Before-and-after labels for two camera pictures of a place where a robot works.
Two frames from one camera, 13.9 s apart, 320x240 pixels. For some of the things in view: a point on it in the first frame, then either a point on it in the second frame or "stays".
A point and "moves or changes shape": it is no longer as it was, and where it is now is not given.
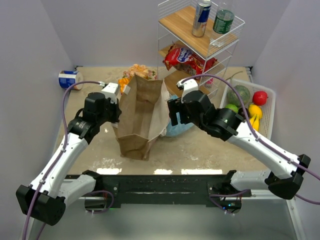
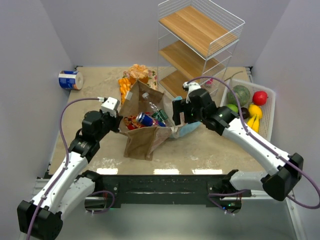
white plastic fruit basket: (267, 120) stays
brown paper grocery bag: (145, 117) moves or changes shape
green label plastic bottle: (224, 18) → (156, 113)
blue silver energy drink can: (201, 17) → (145, 120)
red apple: (260, 98) stays
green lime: (232, 107) stays
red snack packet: (186, 59) → (131, 123)
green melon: (233, 99) stays
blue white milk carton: (66, 78) stays
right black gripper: (173, 111) stays
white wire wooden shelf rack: (197, 40) stays
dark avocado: (241, 112) stays
